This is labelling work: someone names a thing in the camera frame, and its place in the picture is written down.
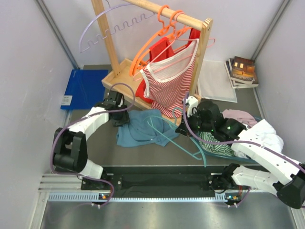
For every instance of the teal plastic hanger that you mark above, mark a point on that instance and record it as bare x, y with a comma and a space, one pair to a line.
187, 145

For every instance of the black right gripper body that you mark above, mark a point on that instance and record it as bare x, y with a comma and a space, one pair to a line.
195, 123

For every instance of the orange plastic hanger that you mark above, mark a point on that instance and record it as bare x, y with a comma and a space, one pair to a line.
176, 31
147, 47

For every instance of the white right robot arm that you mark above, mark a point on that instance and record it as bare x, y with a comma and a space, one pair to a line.
284, 178

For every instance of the red shirt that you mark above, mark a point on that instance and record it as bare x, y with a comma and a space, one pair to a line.
156, 56

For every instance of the teal laundry basket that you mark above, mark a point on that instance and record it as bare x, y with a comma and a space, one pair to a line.
241, 159

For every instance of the red white striped tank top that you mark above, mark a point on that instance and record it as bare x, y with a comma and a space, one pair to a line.
167, 81

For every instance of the lilac plastic hanger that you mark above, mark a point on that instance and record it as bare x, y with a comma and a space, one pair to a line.
106, 33

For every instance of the blue tank top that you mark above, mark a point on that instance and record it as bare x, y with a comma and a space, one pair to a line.
145, 127

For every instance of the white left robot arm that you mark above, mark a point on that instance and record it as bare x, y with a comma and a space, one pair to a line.
70, 153

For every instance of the stack of books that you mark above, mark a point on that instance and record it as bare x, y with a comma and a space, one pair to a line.
241, 73

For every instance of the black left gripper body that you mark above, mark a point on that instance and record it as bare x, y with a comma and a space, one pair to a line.
122, 118

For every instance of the wooden clothes rack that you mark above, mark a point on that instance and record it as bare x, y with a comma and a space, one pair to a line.
118, 77

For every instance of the green white striped garment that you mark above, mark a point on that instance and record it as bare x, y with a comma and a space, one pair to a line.
223, 150

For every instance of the pink garment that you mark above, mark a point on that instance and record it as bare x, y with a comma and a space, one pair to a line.
241, 116

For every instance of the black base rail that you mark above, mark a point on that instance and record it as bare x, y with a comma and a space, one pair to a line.
167, 181

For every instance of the blue plastic folder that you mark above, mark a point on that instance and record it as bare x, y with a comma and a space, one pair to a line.
84, 89

